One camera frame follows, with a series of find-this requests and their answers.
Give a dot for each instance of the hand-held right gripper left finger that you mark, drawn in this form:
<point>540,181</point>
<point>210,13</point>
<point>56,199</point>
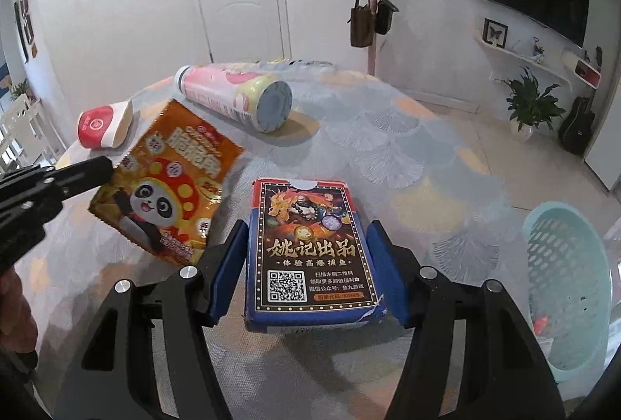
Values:
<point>228,267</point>

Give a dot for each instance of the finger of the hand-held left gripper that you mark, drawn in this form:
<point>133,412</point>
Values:
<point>82,175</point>

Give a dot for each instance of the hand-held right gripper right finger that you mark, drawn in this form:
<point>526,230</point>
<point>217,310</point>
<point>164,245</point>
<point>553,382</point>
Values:
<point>388,269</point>

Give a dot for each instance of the playing card box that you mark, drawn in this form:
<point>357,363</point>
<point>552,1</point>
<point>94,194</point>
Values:
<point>310,250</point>

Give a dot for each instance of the orange panda snack packet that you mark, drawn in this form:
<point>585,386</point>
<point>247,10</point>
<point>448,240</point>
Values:
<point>165,187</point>

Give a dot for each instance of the orange plastic bag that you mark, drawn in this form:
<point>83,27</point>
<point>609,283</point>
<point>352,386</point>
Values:
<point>541,325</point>

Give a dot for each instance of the teal plastic basket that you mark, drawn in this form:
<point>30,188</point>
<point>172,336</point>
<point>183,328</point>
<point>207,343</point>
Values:
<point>567,255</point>

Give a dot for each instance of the person's left hand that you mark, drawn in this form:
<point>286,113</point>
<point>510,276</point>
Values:
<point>17,313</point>

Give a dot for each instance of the red paper cup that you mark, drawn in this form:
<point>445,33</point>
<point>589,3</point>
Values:
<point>97,126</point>

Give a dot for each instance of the white cabinet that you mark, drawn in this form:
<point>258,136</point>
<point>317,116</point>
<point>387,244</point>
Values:
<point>29,133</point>

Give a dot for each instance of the small green plant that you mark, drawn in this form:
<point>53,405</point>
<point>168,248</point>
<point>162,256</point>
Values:
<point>19,90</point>

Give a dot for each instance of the pink white canister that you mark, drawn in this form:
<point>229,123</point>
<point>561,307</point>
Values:
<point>228,90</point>

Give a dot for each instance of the potted green plant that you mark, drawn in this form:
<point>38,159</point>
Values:
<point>531,102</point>

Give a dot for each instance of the black guitar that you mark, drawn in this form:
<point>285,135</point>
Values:
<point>577,126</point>

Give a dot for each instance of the white standing air conditioner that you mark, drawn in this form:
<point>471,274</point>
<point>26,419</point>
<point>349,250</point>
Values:
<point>601,158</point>

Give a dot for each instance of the brown hanging bag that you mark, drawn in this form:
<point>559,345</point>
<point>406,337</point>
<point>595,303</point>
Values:
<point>361,29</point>

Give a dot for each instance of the small shelf figurine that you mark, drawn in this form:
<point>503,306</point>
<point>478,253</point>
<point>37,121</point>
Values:
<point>537,47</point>

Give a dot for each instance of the red white oval box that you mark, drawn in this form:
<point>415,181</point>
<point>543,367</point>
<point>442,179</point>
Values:
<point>582,69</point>

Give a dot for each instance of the dark wall picture frame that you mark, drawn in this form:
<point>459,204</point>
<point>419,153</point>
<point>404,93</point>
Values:
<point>19,32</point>
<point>28,17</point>

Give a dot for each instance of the curved white wall shelf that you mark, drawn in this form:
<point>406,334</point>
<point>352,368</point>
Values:
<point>529,61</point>

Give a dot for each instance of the butterfly picture frame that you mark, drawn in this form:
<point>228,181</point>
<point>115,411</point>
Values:
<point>495,33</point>

